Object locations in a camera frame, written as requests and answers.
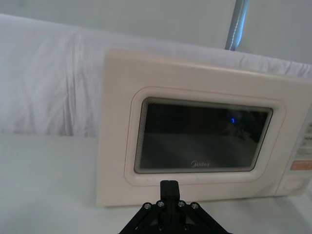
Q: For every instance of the grey striped post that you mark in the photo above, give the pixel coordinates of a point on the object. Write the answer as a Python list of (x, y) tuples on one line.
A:
[(237, 24)]

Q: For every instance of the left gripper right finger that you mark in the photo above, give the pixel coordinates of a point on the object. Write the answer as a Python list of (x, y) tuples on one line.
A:
[(187, 214)]

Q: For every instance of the cream microwave oven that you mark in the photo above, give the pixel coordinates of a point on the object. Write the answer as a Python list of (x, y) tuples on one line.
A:
[(195, 80)]

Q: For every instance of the white table cloth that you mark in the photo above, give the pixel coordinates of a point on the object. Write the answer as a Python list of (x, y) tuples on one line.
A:
[(48, 182)]

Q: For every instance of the oven control panel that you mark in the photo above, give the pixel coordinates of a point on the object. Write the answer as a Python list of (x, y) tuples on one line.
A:
[(299, 151)]

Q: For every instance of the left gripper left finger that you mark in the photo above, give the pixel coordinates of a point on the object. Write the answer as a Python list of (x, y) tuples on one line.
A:
[(156, 214)]

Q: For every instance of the white curtain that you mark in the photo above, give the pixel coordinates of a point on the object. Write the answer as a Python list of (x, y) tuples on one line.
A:
[(44, 80)]

